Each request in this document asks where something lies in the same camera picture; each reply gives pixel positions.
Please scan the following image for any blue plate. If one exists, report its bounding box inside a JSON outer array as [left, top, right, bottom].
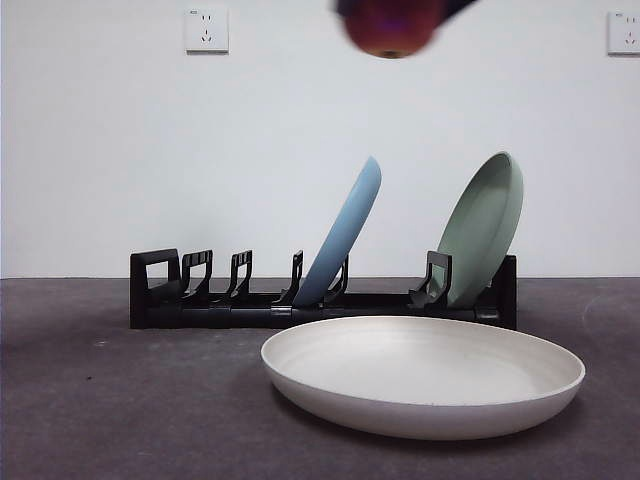
[[292, 156, 383, 307]]

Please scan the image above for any black plate rack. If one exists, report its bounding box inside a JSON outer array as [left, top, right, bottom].
[[129, 248, 519, 331]]

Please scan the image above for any green plate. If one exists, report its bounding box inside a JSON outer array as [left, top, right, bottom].
[[436, 151, 526, 309]]

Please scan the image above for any cream yellow plate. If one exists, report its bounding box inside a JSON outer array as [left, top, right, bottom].
[[260, 315, 587, 441]]

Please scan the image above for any red apple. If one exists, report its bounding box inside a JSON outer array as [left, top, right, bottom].
[[342, 0, 444, 60]]

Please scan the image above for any white wall socket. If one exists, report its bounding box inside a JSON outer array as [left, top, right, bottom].
[[607, 10, 640, 56], [185, 6, 231, 55]]

